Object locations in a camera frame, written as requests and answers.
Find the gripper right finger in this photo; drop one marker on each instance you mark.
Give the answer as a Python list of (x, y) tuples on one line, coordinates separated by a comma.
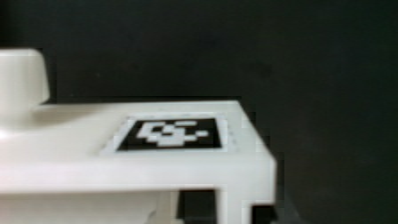
[(270, 214)]

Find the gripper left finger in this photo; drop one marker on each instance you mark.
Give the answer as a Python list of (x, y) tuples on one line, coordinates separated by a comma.
[(187, 207)]

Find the white drawer box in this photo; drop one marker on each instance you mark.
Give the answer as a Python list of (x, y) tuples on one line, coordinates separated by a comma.
[(92, 156)]

